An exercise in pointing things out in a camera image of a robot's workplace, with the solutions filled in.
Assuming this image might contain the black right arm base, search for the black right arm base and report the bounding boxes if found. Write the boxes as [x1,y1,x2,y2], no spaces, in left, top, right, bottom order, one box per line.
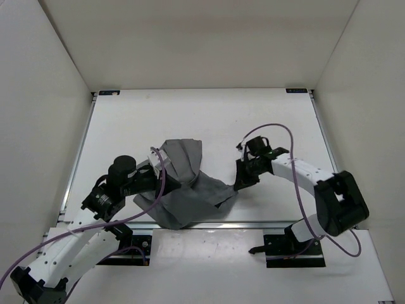
[249,226,326,269]

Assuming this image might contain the aluminium front table rail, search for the aluminium front table rail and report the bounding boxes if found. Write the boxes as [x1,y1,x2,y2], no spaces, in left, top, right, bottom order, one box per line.
[127,221,294,230]

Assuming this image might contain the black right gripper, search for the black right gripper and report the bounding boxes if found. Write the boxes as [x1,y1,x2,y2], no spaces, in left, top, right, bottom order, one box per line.
[234,158,266,190]

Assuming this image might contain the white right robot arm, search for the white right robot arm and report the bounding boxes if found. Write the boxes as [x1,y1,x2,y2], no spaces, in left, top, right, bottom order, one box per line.
[234,136,370,254]

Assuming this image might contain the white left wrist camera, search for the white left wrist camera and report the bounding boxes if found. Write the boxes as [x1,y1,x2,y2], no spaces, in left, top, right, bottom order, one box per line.
[148,148,170,176]

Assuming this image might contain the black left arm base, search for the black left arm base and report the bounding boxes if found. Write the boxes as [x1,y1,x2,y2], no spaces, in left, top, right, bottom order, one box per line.
[97,224,153,267]

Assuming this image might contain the blue label right corner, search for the blue label right corner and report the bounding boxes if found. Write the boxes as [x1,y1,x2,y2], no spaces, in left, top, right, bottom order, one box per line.
[285,88,308,94]

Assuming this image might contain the blue label left corner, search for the blue label left corner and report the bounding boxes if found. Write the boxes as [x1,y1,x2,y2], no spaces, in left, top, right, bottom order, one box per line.
[98,90,120,96]

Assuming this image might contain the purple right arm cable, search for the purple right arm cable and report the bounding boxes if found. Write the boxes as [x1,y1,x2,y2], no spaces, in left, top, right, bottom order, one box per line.
[242,123,363,257]

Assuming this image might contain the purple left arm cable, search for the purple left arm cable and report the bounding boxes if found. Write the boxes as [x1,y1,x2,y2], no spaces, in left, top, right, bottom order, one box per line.
[0,146,165,304]

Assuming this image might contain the blue label corner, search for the blue label corner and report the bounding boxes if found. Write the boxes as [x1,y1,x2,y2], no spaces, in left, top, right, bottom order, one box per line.
[98,90,120,96]
[285,88,308,94]

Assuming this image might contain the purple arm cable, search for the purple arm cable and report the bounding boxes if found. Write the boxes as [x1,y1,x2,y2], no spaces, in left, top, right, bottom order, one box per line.
[242,123,363,257]
[0,146,165,304]

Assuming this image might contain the grey pleated skirt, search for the grey pleated skirt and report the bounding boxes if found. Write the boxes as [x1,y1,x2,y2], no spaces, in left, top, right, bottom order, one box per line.
[148,139,237,230]

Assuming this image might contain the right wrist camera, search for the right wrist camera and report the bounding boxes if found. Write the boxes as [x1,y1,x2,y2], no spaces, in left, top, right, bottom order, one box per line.
[236,141,247,162]

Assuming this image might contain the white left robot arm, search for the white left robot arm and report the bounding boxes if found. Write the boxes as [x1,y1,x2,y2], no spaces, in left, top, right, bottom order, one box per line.
[9,148,180,303]

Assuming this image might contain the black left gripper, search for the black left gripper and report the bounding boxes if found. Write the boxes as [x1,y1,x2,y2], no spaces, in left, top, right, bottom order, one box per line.
[126,160,183,196]

